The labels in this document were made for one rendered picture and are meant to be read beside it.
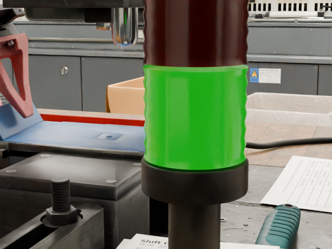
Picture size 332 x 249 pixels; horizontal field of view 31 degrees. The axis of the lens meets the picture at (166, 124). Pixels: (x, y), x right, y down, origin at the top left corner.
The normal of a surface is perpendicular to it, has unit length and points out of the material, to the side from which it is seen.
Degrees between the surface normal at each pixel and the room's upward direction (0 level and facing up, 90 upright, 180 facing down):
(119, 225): 90
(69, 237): 90
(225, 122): 104
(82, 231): 90
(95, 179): 0
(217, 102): 76
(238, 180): 90
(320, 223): 0
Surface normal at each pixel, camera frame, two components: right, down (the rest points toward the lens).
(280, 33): -0.39, 0.18
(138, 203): 0.94, 0.06
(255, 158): 0.00, -0.98
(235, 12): 0.68, -0.11
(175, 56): -0.38, 0.41
